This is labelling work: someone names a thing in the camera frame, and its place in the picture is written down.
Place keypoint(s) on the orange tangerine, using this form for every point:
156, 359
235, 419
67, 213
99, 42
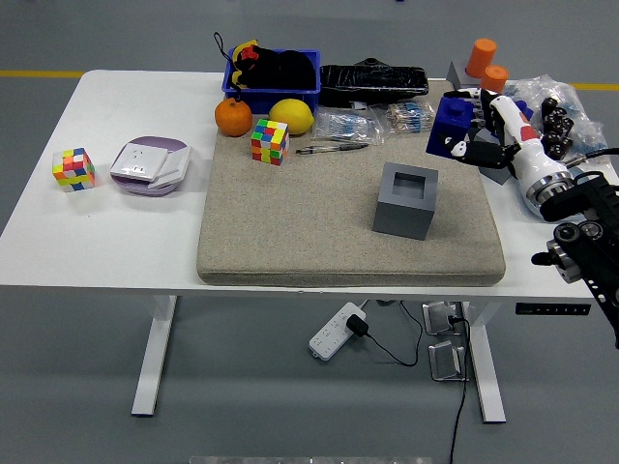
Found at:
233, 118

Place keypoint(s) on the dark ballpoint pen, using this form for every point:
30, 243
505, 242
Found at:
338, 147

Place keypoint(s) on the metal foot pedal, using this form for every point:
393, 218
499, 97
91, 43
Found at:
445, 361
437, 319

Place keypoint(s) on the black cylinder parts pack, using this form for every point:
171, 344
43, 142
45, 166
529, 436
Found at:
556, 125

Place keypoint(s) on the purple tray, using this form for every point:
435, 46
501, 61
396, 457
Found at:
155, 141

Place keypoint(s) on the colourful puzzle cube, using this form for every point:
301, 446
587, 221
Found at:
269, 142
73, 170

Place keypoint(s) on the clear bag of blue parts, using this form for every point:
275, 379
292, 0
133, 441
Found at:
532, 87

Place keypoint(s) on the blue plastic bin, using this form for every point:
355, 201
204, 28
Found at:
271, 95

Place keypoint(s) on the grey-brown fabric mat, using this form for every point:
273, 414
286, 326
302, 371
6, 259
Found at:
300, 217

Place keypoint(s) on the clear bag of brown resistors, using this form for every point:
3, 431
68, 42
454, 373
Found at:
411, 118

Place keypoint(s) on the white switch panel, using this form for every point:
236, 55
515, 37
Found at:
174, 166

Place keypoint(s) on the clear bag of blue resistors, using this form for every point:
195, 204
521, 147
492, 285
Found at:
343, 125

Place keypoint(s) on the orange cylinder seal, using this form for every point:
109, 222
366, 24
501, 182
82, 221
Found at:
495, 77
481, 55

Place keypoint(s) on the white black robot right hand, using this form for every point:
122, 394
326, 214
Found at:
529, 145

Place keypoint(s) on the black keyboard in plastic wrap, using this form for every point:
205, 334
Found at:
372, 82

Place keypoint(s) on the white table leg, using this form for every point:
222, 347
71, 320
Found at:
488, 386
155, 357

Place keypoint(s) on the white power strip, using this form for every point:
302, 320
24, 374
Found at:
329, 338

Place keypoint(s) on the yellow lemon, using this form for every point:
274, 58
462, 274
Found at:
290, 116

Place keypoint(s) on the blue seal stamp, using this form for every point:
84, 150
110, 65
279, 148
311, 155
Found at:
527, 112
450, 121

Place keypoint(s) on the black table control panel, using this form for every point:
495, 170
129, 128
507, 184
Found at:
551, 309

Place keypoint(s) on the black power adapter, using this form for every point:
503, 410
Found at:
357, 325

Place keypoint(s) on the black device behind keyboard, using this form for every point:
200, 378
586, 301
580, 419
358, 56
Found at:
370, 62

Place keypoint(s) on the white wall socket panel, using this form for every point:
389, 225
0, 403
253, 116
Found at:
138, 162

